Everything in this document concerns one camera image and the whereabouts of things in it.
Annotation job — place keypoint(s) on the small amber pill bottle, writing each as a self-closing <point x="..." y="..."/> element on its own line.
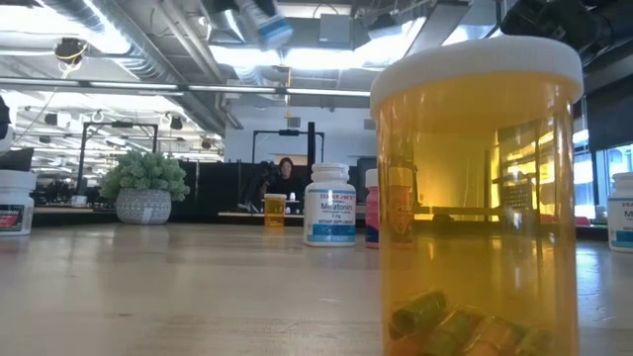
<point x="275" y="212"/>

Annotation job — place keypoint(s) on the pink bottle white cap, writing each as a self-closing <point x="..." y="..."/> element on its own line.
<point x="372" y="212"/>

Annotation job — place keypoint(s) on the large amber pill bottle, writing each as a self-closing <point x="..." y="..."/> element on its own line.
<point x="475" y="198"/>

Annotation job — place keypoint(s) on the white bottle red black label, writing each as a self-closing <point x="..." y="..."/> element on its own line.
<point x="15" y="198"/>

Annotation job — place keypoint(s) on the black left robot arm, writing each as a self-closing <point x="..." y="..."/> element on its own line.
<point x="3" y="118"/>

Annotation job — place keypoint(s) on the person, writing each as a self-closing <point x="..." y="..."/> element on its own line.
<point x="286" y="173"/>

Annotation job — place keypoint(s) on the black background box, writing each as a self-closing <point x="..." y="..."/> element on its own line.
<point x="361" y="173"/>

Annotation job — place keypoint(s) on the background wooden table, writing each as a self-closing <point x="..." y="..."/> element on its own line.
<point x="242" y="215"/>

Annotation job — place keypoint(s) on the long tube light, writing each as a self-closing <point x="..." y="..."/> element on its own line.
<point x="222" y="89"/>

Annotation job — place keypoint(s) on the green capsule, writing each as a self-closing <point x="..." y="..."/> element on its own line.
<point x="418" y="312"/>
<point x="455" y="332"/>

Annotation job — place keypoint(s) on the potted green succulent plant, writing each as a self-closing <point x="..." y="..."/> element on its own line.
<point x="143" y="188"/>

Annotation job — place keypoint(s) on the red flat object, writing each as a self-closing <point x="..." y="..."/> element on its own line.
<point x="583" y="221"/>

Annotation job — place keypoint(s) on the black ceiling dome device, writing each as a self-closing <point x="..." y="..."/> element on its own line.
<point x="71" y="49"/>

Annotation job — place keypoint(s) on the dark monitor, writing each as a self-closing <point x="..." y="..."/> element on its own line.
<point x="17" y="160"/>

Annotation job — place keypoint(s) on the black background rig frame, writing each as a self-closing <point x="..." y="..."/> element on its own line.
<point x="121" y="124"/>
<point x="288" y="132"/>

